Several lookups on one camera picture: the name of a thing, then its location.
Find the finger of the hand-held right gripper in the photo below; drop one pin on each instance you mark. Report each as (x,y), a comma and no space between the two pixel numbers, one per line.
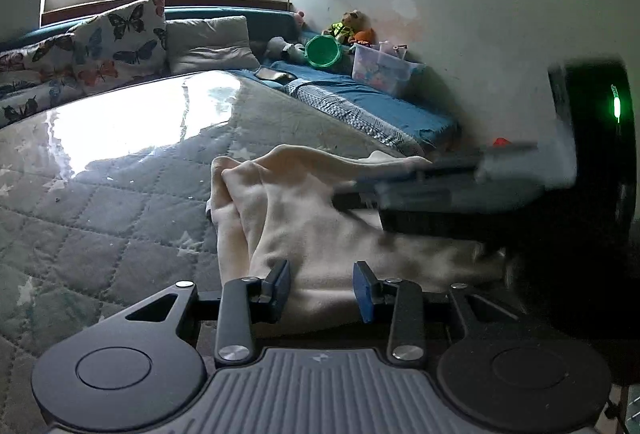
(357,200)
(450,166)

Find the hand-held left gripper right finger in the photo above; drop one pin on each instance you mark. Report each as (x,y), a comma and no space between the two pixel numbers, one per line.
(362,289)

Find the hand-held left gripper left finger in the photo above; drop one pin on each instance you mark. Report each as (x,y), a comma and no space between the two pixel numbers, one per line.
(282,286)

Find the cream cloth towel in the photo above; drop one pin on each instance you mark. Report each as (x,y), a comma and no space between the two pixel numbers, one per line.
(310,224)

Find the blue sofa seat pad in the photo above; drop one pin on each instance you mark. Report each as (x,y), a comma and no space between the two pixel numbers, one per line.
(350,99)

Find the clear plastic storage box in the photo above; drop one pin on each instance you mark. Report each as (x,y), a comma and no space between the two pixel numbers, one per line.
(385,71)

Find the black smartphone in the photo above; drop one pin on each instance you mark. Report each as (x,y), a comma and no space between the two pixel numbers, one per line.
(274,74)

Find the green plastic bucket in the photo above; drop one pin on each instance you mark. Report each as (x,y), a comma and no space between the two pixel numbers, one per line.
(322,52)

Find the orange plush toy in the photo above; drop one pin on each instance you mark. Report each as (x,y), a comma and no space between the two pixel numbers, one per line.
(366,36)

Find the grey plush toy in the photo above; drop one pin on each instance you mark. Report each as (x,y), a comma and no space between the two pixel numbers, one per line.
(282,50)

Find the brown teddy bear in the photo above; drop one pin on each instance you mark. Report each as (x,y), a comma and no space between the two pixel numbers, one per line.
(347,26)

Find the pink plush toy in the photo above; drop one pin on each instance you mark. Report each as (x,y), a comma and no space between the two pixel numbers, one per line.
(300,19)

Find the teal sofa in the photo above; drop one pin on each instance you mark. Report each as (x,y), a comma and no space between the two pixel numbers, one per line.
(270,21)

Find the beige cushion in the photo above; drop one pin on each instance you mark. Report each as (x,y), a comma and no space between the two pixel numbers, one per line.
(210,44)

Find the butterfly print cushion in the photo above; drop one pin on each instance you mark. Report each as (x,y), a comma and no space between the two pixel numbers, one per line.
(35,74)
(120,39)

